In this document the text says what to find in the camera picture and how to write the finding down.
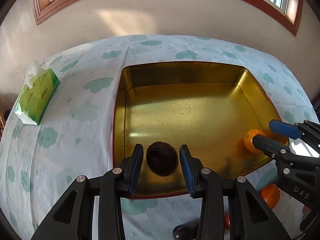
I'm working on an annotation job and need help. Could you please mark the red gold toffee tin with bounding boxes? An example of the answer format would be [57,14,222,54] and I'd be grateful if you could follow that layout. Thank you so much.
[112,61,290,200]

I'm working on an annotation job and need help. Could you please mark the dark wrinkled fruit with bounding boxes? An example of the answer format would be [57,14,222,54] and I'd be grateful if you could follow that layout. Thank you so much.
[146,141,178,176]

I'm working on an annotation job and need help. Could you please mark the green tissue box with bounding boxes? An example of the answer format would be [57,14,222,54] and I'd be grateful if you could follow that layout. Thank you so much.
[14,61,60,125]

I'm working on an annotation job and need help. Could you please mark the person right hand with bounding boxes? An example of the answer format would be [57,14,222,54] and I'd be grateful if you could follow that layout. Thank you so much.
[302,205,311,216]

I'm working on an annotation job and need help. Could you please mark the small orange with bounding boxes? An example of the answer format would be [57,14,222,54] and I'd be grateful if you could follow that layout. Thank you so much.
[260,184,281,209]

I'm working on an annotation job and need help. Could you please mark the red tomato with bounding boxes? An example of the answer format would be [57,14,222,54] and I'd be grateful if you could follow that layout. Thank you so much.
[224,213,231,230]

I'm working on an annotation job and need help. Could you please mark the dark plum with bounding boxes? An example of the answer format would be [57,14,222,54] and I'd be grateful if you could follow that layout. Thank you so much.
[172,225,194,240]

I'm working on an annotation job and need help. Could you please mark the cloud print tablecloth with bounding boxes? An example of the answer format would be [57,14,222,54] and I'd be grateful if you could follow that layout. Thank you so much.
[1,35,318,239]

